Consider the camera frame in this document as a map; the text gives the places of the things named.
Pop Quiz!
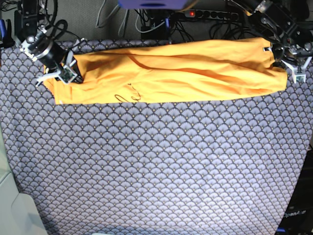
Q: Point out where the blue handled clamp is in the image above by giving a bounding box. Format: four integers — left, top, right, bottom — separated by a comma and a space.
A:
164, 18, 170, 41

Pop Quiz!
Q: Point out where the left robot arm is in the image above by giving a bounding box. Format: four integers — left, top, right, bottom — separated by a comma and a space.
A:
233, 0, 313, 83

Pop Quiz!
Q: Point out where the blue fan-patterned table cloth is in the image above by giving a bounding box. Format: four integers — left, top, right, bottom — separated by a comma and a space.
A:
0, 48, 313, 235

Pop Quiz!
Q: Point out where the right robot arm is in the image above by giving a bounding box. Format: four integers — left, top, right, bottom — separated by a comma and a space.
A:
14, 0, 85, 85

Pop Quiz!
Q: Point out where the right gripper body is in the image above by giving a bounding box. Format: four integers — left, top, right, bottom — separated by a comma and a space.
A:
14, 31, 77, 86

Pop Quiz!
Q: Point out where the yellow T-shirt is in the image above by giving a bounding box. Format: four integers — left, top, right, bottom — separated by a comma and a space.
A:
44, 38, 288, 105

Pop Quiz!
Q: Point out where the black OpenArm box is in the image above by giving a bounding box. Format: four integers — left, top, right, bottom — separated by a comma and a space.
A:
276, 150, 313, 235

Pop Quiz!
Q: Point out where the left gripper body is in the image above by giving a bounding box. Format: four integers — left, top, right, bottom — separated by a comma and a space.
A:
263, 44, 313, 84

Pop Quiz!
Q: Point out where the white bin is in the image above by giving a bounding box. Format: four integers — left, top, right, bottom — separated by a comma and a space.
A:
0, 132, 47, 235

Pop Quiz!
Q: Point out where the black power strip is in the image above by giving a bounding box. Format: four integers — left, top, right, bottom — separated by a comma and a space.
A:
183, 9, 240, 21

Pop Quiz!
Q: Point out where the blue box overhead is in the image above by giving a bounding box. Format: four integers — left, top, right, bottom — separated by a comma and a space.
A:
118, 0, 187, 10

